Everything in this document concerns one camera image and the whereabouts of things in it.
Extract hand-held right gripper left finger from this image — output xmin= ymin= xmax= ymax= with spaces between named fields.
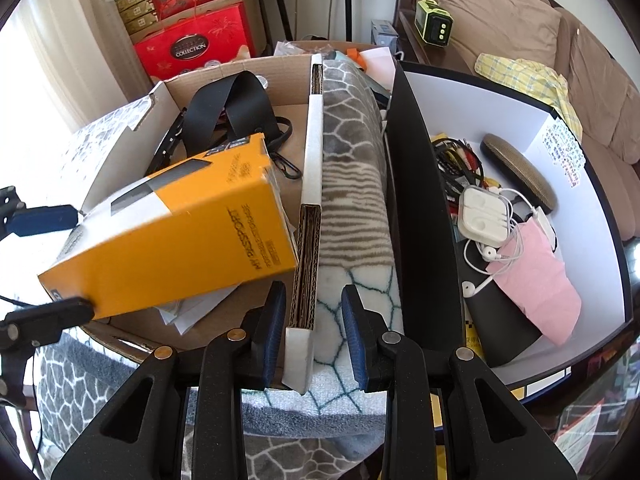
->
xmin=50 ymin=280 xmax=288 ymax=480

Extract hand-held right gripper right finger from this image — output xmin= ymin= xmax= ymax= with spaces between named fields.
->
xmin=340 ymin=284 xmax=578 ymax=480

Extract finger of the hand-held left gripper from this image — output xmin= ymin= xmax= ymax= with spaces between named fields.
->
xmin=0 ymin=296 xmax=96 ymax=406
xmin=0 ymin=186 xmax=81 ymax=239

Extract white barcode leaflet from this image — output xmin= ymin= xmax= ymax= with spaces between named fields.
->
xmin=159 ymin=282 xmax=243 ymax=335

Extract yellow and white carton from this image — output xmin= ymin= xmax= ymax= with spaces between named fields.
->
xmin=37 ymin=132 xmax=301 ymax=321

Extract black bag with strap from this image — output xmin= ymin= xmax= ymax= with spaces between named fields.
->
xmin=182 ymin=71 xmax=303 ymax=181

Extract white brown cardboard box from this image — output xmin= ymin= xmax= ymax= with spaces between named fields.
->
xmin=59 ymin=52 xmax=326 ymax=395

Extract black flat case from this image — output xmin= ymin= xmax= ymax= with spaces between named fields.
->
xmin=462 ymin=260 xmax=543 ymax=367

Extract grey white patterned blanket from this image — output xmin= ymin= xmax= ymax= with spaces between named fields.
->
xmin=30 ymin=60 xmax=401 ymax=480

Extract cream curtain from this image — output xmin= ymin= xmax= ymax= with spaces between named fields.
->
xmin=0 ymin=0 xmax=133 ymax=161

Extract black and white storage box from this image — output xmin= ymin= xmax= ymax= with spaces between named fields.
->
xmin=385 ymin=60 xmax=633 ymax=396

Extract pink pouch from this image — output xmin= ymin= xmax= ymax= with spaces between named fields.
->
xmin=492 ymin=220 xmax=583 ymax=346

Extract olive glasses case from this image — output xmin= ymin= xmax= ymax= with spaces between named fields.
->
xmin=480 ymin=133 xmax=558 ymax=213

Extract white paper bag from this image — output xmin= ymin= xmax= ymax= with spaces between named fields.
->
xmin=357 ymin=47 xmax=398 ymax=96

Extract open cardboard floor box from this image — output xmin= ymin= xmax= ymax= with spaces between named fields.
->
xmin=272 ymin=40 xmax=396 ymax=68

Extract blue grey box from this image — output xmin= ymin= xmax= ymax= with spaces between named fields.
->
xmin=371 ymin=19 xmax=400 ymax=51

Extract yellow plaid cloth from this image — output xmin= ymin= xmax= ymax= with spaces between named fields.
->
xmin=474 ymin=52 xmax=583 ymax=141

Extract brown sofa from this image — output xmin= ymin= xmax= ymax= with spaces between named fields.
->
xmin=395 ymin=0 xmax=640 ymax=241

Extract green black power station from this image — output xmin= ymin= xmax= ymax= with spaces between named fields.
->
xmin=415 ymin=0 xmax=455 ymax=49

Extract small brown sofa cushion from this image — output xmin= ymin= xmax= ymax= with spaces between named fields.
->
xmin=567 ymin=22 xmax=633 ymax=163

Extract large brown sofa cushion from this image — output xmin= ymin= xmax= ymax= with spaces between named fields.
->
xmin=437 ymin=0 xmax=563 ymax=71

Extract white wired earphones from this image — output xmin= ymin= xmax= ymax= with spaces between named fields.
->
xmin=460 ymin=187 xmax=541 ymax=297

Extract bundle of coloured cables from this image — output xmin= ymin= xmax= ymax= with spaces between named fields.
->
xmin=432 ymin=135 xmax=488 ymax=196

